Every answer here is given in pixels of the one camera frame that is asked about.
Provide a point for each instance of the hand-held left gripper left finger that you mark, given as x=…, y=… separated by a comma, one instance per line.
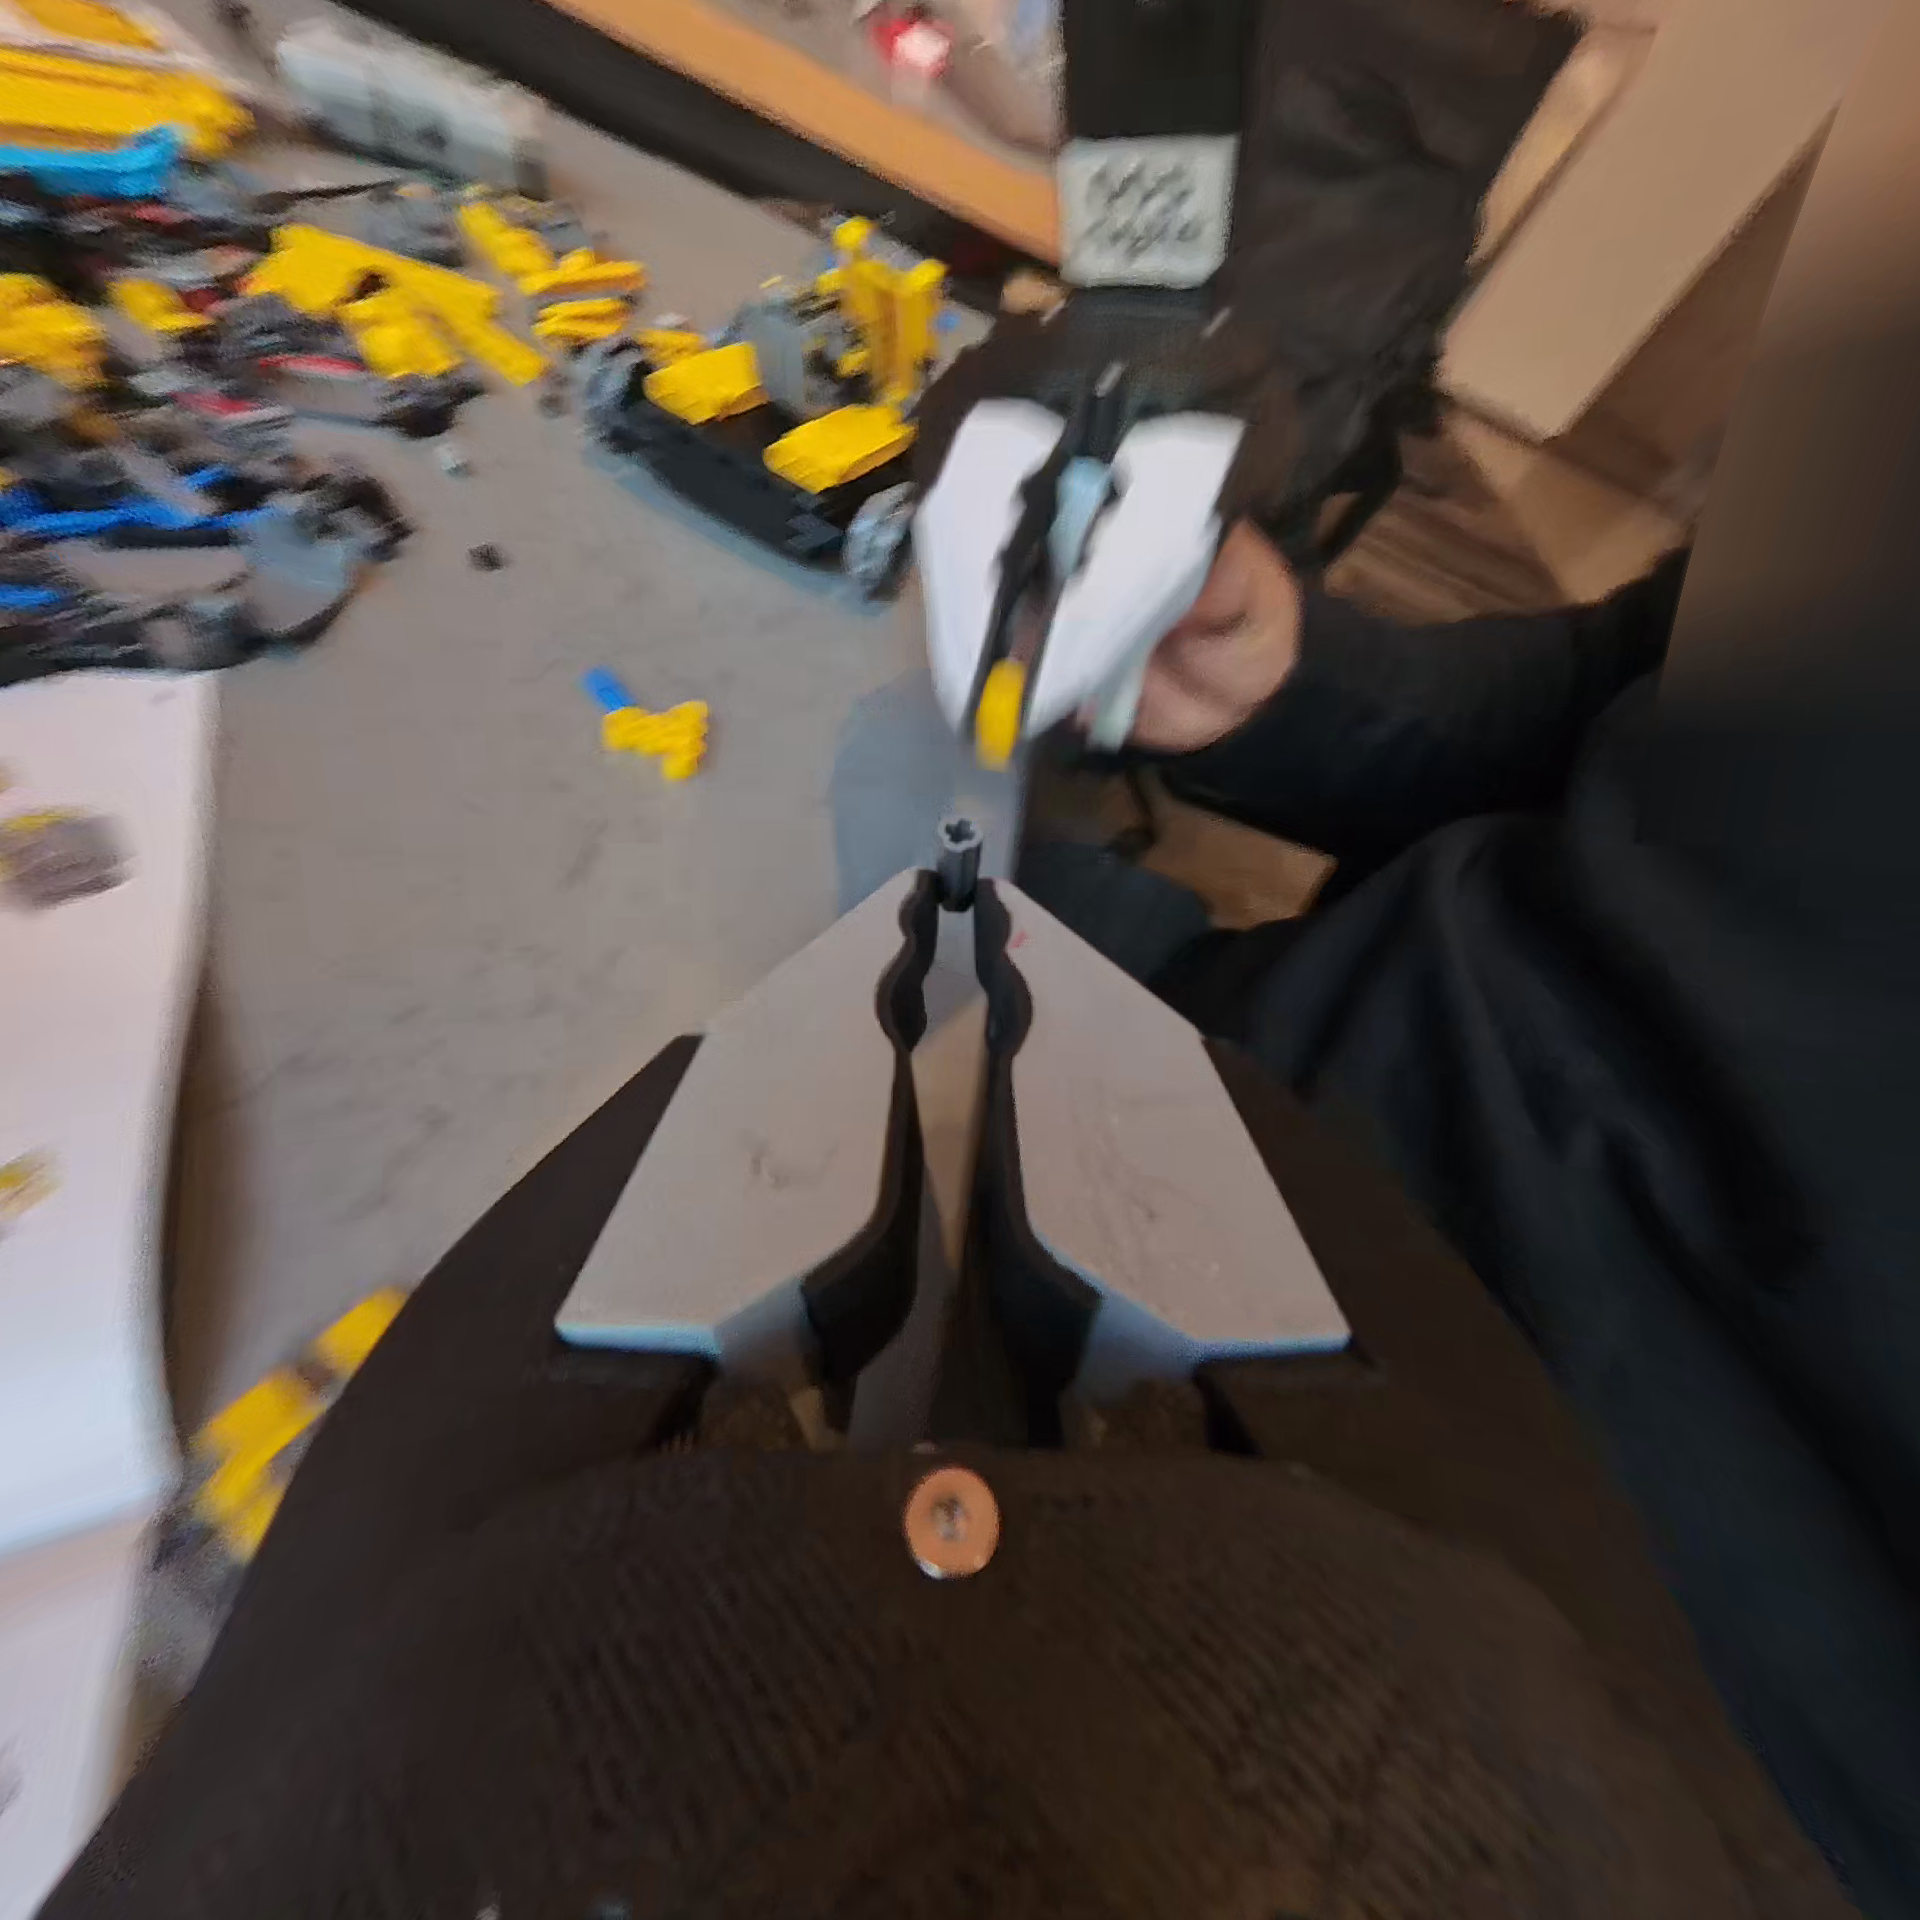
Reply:
x=751, y=1170

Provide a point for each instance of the wooden board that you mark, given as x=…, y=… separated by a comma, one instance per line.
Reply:
x=840, y=120

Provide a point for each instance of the pile of toy brick parts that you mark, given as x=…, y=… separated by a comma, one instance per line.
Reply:
x=224, y=376

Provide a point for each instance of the pale cardboard box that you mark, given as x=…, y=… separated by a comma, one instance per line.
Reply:
x=1636, y=224

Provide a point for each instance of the small black connector pin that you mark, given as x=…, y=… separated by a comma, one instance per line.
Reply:
x=956, y=858

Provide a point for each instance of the person's black clothing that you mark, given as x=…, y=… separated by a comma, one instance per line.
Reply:
x=1575, y=1201

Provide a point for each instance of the person's right hand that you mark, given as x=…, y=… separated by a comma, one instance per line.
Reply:
x=1238, y=645

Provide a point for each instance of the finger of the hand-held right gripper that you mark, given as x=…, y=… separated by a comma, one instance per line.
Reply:
x=1155, y=525
x=967, y=540

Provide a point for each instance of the grey rectangular block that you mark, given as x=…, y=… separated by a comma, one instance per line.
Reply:
x=406, y=100

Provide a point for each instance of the small yellow blue brick part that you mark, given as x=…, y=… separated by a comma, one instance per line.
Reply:
x=652, y=732

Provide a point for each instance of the grey yellow toy brick part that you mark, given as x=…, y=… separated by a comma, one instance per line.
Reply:
x=997, y=716

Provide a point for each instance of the person's right forearm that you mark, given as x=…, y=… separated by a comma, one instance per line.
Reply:
x=1440, y=704

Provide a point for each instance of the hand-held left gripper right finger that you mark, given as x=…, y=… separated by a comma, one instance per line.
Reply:
x=1141, y=1170

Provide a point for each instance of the grey desk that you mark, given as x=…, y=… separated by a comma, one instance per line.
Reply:
x=494, y=932

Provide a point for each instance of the yellow black toy brick vehicle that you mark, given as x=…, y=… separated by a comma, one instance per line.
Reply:
x=780, y=421

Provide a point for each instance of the yellow black brick part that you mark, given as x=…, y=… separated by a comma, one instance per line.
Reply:
x=270, y=1424

